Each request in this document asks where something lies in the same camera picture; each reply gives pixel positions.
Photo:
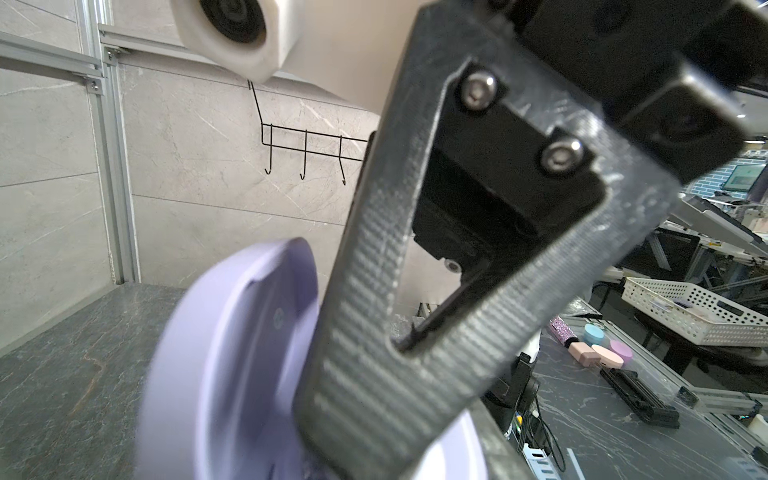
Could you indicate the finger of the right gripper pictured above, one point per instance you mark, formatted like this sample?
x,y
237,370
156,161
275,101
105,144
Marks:
x,y
365,408

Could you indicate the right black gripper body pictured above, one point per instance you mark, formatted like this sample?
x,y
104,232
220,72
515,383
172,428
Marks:
x,y
552,159

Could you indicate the purple earbud charging case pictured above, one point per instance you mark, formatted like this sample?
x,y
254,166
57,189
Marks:
x,y
219,395

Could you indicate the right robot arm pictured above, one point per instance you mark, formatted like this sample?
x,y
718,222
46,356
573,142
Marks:
x,y
516,384

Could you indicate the black stapler tool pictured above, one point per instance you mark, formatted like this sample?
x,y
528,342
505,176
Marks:
x,y
641,399

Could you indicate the white perforated tray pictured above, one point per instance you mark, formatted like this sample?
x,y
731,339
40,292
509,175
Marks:
x,y
696,314

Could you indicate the black wall hook rack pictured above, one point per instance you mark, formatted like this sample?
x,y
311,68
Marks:
x,y
312,143

